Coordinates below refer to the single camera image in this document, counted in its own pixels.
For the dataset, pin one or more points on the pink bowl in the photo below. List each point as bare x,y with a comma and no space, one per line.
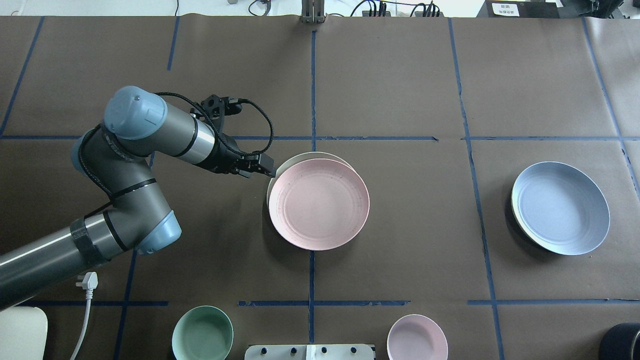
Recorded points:
416,337

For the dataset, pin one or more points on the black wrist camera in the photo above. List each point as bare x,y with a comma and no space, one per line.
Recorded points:
214,110

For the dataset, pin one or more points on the dark round cup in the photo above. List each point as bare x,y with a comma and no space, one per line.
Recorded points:
621,342

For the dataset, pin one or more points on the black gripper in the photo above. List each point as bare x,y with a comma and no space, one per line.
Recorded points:
223,157

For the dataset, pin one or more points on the blue plate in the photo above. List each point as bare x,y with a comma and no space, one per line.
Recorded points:
560,208

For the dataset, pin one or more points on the pink plate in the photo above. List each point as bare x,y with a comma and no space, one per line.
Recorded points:
319,204

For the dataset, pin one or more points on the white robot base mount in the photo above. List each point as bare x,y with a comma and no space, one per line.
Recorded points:
340,351

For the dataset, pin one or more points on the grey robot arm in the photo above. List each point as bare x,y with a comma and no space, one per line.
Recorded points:
113,155

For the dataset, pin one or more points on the grey metal post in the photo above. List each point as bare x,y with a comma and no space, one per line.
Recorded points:
313,11

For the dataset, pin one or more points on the green bowl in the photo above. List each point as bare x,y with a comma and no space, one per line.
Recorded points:
203,333

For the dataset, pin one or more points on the cream white plate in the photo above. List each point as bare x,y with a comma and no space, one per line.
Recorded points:
298,159

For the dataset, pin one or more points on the black box with label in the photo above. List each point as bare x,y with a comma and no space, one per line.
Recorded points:
518,9

